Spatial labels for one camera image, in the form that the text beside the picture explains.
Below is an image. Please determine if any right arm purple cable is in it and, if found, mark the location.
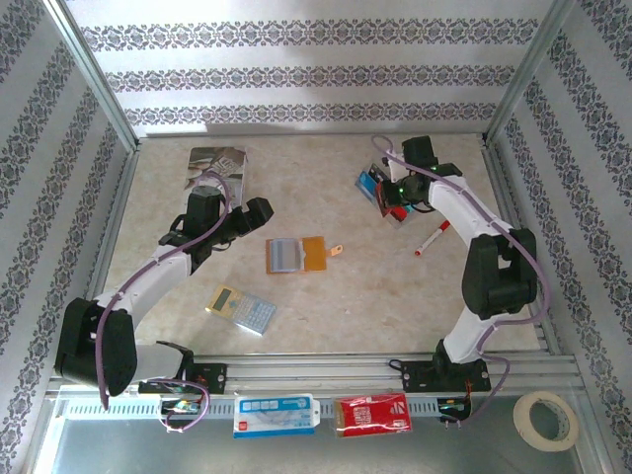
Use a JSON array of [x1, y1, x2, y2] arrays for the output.
[[370, 134, 553, 429]]

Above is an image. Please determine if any red marker pen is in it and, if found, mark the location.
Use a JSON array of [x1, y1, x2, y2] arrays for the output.
[[413, 219, 452, 258]]

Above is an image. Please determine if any small circuit board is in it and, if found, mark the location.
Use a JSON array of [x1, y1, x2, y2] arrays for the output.
[[436, 397, 473, 416], [160, 398, 201, 415]]

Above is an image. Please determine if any paperback book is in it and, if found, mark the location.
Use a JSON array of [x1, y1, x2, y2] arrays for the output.
[[182, 145, 250, 213]]

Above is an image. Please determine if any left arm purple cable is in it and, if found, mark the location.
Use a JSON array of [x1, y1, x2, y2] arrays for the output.
[[96, 172, 233, 435]]

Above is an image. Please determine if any orange card holder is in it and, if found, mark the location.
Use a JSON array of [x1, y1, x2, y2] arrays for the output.
[[265, 235, 346, 277]]

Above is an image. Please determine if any clear plastic card organiser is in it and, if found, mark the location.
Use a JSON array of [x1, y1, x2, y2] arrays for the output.
[[354, 160, 419, 229]]

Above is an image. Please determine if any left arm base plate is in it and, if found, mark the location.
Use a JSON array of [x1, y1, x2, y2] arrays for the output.
[[137, 362, 228, 396]]

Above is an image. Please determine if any aluminium mounting rail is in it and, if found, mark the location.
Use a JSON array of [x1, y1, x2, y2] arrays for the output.
[[46, 353, 579, 396]]

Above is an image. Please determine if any aluminium frame post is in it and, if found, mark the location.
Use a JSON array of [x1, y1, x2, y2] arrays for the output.
[[483, 0, 584, 147], [41, 0, 139, 152]]

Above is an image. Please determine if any white perforated cable duct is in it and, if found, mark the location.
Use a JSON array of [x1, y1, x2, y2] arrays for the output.
[[63, 397, 475, 421]]

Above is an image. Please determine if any blue and white packet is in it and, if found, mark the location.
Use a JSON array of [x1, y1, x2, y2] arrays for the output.
[[232, 393, 321, 439]]

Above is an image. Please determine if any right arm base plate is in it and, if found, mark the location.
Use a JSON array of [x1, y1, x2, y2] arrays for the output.
[[398, 359, 493, 394]]

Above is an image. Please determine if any gold and silver calculator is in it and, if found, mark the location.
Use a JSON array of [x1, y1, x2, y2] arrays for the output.
[[204, 284, 277, 337]]

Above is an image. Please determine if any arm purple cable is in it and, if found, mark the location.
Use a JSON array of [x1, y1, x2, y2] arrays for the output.
[[370, 134, 553, 429], [96, 172, 233, 435]]

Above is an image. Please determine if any aluminium side rail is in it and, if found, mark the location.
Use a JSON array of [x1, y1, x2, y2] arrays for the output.
[[68, 142, 142, 359], [478, 135, 564, 356]]

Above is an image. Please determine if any blue credit card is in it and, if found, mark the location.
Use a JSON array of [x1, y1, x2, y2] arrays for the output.
[[355, 170, 381, 201]]

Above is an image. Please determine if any red packet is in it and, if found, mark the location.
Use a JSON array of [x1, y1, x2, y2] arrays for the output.
[[333, 392, 413, 439]]

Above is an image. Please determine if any masking tape roll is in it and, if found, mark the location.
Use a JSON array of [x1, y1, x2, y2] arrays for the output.
[[512, 391, 580, 453]]

